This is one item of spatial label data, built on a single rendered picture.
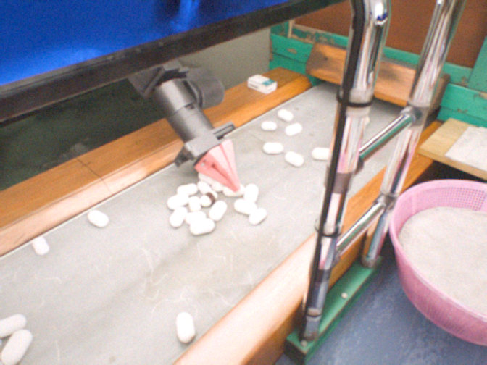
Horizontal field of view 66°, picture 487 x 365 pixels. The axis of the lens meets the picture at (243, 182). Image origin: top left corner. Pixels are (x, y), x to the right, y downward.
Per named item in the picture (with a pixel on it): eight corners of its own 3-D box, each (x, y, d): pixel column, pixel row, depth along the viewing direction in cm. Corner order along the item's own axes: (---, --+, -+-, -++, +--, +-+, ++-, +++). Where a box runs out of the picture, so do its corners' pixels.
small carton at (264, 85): (247, 86, 90) (247, 78, 89) (257, 82, 92) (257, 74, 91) (267, 94, 87) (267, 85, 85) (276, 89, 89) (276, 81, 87)
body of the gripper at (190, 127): (239, 128, 61) (213, 93, 62) (191, 153, 55) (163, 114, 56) (223, 146, 66) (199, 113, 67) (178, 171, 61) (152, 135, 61)
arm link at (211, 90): (125, 74, 64) (146, 40, 58) (173, 65, 72) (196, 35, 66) (162, 132, 63) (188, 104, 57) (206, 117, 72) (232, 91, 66)
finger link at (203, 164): (267, 169, 60) (233, 122, 61) (236, 189, 56) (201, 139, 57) (248, 185, 66) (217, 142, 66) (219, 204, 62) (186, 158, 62)
